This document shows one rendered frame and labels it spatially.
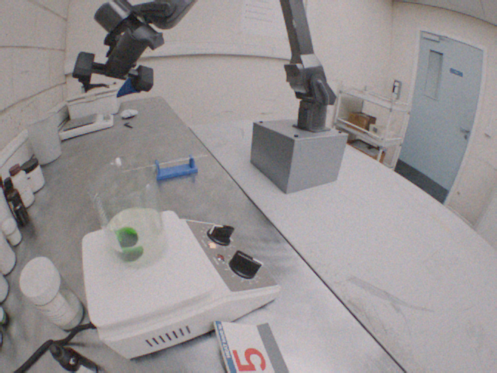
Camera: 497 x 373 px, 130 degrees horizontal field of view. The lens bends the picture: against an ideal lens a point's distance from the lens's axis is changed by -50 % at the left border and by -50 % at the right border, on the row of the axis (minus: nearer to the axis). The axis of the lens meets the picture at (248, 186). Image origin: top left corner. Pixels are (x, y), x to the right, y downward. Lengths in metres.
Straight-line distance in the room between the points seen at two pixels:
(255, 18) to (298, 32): 1.40
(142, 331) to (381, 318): 0.28
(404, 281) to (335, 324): 0.15
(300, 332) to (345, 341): 0.06
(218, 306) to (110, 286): 0.10
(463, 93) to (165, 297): 2.96
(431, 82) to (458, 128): 0.63
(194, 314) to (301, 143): 0.33
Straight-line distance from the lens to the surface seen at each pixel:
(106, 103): 1.24
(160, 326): 0.21
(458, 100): 2.95
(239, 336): 0.24
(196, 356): 0.26
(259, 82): 1.88
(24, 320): 0.39
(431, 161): 3.06
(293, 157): 0.43
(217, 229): 0.27
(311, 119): 0.49
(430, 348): 0.36
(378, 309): 0.33
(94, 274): 0.23
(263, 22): 1.89
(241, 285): 0.23
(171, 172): 0.52
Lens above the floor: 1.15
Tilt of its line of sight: 32 degrees down
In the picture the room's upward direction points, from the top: 4 degrees clockwise
